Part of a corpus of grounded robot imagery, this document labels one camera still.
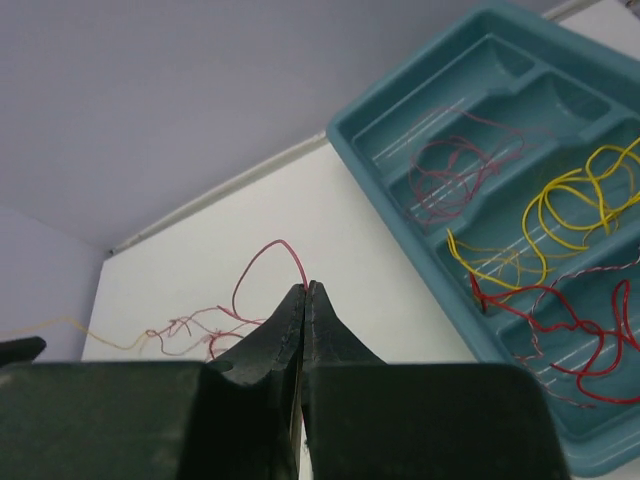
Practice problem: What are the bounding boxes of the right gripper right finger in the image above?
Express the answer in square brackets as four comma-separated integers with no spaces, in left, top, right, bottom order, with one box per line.
[302,282,570,479]

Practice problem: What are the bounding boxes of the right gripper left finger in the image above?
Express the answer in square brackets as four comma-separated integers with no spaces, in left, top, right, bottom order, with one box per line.
[1,285,306,479]

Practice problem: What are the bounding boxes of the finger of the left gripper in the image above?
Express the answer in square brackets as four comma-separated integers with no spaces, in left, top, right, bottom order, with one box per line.
[0,336,46,368]

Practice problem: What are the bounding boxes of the red yellow wires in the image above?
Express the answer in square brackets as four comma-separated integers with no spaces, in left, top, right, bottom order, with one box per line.
[0,238,309,361]

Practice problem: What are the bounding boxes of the thick red wire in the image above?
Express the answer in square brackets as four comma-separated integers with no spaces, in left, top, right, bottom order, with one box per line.
[469,278,640,405]

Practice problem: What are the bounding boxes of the red white twisted wire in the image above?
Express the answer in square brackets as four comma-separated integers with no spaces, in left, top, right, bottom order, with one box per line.
[512,257,640,409]

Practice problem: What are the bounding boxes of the looped thin red wire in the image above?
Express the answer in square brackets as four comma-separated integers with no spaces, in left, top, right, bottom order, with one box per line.
[403,107,556,226]

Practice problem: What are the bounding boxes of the teal plastic tray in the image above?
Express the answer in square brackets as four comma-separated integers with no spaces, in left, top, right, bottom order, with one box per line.
[327,3,639,477]

